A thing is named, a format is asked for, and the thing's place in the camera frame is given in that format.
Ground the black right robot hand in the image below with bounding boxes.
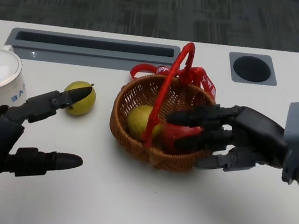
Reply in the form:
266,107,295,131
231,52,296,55
159,94,293,182

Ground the red printed ribbon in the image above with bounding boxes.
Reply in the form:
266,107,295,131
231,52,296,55
128,57,221,104

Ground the red apple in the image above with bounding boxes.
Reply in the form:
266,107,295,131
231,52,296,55
160,121,204,158

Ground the wicker basket with red handle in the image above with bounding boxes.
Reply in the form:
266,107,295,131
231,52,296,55
103,31,230,178

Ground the grey square cup holder insert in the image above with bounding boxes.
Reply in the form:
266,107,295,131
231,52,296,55
225,50,281,89

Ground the green pear with stem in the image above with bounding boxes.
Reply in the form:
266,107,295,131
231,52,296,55
60,78,99,119

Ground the long grey table slot tray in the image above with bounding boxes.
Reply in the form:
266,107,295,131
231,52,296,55
2,22,182,82

